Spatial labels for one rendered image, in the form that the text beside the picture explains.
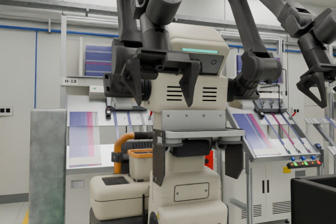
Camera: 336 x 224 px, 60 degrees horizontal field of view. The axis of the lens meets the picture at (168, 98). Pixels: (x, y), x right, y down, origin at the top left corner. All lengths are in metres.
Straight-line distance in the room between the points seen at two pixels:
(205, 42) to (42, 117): 0.69
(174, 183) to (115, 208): 0.32
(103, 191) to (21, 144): 2.94
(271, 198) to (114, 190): 2.13
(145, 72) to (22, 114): 3.50
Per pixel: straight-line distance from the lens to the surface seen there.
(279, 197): 3.14
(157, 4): 0.55
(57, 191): 0.29
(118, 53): 0.77
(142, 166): 1.22
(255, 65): 0.94
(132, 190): 1.18
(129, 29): 0.84
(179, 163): 0.97
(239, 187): 2.85
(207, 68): 0.96
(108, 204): 1.18
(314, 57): 0.81
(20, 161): 4.06
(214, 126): 0.95
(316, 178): 0.18
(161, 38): 0.57
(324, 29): 0.80
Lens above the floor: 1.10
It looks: 3 degrees up
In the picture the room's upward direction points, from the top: straight up
